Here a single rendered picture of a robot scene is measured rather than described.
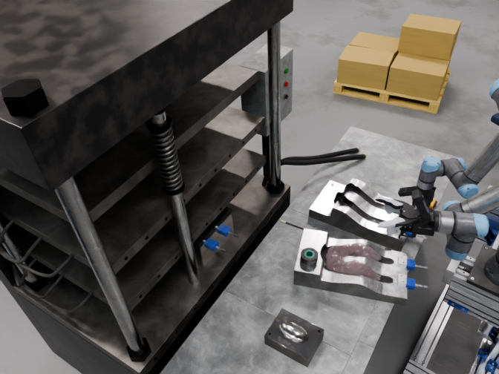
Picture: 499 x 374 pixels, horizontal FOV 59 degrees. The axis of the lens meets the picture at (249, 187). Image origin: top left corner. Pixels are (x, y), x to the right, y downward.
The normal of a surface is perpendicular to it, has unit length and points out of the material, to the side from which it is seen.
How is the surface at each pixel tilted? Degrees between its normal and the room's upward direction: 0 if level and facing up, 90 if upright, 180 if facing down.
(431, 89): 90
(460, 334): 0
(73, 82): 0
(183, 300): 0
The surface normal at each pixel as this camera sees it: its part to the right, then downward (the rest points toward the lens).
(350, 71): -0.40, 0.64
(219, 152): -0.05, -0.73
